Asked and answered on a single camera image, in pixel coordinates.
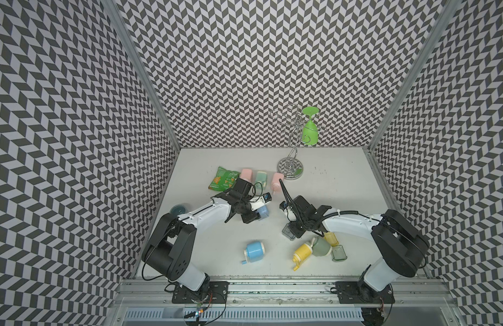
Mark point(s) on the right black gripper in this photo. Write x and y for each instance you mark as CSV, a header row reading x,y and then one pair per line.
x,y
297,232

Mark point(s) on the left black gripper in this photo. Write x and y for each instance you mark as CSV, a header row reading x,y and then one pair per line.
x,y
250,216

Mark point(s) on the clear grey tray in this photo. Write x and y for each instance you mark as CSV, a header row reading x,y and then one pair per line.
x,y
286,231

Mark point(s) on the blue pencil sharpener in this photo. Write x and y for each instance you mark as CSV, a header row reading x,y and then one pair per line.
x,y
263,212
253,252

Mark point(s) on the mint green pencil sharpener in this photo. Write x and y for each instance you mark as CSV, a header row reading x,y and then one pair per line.
x,y
261,178

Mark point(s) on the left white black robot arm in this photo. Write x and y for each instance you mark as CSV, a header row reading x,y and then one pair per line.
x,y
171,243

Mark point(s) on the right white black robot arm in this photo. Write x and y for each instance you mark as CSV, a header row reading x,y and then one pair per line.
x,y
402,246

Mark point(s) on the clear yellow tray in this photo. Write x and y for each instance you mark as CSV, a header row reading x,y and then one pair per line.
x,y
331,238

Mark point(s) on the sage green pencil sharpener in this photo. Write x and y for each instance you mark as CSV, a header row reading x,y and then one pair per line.
x,y
320,247

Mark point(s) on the yellow pencil sharpener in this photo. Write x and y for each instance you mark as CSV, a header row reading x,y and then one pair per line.
x,y
302,254

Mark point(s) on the clear dark green tray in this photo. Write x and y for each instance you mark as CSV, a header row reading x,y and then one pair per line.
x,y
338,253

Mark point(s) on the green snack bag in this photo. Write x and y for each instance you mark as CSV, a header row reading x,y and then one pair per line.
x,y
224,179

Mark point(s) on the teal ceramic cup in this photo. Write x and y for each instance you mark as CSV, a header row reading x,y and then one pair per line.
x,y
178,210

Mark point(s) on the green plastic wine glass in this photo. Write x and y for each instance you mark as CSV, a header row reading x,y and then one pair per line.
x,y
310,132

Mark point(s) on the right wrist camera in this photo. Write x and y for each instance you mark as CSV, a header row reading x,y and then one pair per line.
x,y
286,209

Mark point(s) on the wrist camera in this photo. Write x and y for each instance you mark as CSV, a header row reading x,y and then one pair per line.
x,y
260,201
286,209

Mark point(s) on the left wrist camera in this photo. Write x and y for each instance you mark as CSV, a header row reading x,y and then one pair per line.
x,y
260,201

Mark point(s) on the metal wire cup rack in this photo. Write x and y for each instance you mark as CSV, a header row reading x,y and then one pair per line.
x,y
290,121

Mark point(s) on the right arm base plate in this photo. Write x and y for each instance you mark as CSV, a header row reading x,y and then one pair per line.
x,y
350,292

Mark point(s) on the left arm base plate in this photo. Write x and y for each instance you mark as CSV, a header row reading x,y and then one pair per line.
x,y
215,292

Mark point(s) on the aluminium front rail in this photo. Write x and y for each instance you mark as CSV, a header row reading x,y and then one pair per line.
x,y
290,291

